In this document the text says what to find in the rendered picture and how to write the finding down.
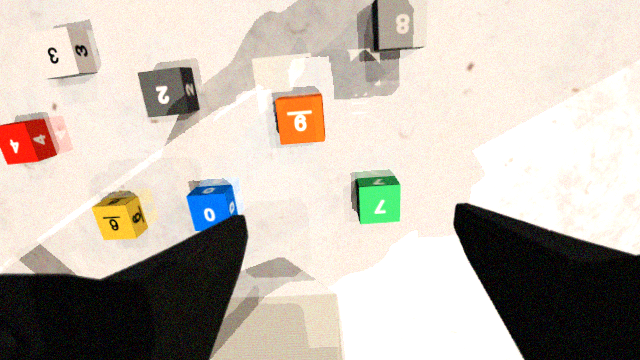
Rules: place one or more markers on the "green block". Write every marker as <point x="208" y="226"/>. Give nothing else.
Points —
<point x="378" y="200"/>

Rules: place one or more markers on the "red block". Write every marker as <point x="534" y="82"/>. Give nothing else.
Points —
<point x="26" y="142"/>

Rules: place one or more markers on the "blue block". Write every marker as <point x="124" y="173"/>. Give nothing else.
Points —
<point x="211" y="204"/>

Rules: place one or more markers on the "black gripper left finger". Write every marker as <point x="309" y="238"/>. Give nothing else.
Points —
<point x="169" y="306"/>

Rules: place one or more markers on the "yellow block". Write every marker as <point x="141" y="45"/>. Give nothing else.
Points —
<point x="120" y="218"/>

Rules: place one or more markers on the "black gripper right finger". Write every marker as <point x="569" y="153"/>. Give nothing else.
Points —
<point x="559" y="297"/>

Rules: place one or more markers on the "orange block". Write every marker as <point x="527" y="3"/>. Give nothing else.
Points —
<point x="300" y="119"/>

